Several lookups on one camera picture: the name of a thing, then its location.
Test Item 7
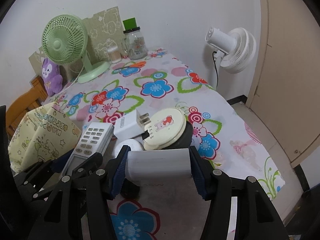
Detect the white remote control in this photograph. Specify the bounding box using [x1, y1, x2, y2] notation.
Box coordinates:
[61, 122, 113, 177]

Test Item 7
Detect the white earbuds case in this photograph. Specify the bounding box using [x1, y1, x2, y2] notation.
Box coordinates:
[112, 139, 144, 158]

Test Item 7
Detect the white rectangular box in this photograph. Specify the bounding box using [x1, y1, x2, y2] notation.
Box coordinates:
[125, 148, 191, 182]

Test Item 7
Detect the white wall charger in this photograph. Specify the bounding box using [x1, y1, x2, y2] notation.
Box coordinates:
[113, 110, 150, 141]

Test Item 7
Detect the black round case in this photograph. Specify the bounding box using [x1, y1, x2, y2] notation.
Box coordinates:
[164, 121, 193, 150]

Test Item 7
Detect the yellow cartoon storage box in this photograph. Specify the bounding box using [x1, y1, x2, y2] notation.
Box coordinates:
[8, 102, 82, 173]

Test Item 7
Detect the cream round compact mirror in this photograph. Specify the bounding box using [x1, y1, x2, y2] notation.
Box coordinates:
[143, 108, 187, 151]

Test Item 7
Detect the wooden chair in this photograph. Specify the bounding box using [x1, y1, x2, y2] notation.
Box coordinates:
[6, 75, 48, 139]

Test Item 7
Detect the purple plush toy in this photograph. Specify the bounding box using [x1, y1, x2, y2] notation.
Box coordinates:
[42, 57, 63, 96]

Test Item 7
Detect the floral tablecloth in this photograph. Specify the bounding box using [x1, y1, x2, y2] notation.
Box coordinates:
[48, 49, 285, 239]

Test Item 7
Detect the cotton swab container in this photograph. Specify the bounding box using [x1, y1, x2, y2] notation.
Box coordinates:
[107, 45, 121, 64]

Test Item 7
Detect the glass jar green lid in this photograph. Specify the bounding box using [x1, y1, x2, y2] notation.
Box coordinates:
[121, 18, 148, 60]

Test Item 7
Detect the beige door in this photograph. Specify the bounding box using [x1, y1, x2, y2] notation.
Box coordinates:
[248, 0, 319, 167]

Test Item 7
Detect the green desk fan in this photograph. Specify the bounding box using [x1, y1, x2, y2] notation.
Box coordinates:
[42, 15, 110, 83]

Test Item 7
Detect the beige cartoon cardboard panel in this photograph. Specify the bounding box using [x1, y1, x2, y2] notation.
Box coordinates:
[29, 6, 125, 82]

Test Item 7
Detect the white standing fan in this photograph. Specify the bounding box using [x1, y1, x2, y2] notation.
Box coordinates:
[205, 27, 257, 74]

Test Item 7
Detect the green fan white cable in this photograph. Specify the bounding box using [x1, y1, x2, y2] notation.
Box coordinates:
[58, 55, 87, 94]

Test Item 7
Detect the white fan black cable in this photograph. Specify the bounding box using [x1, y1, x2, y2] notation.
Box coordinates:
[212, 51, 220, 91]

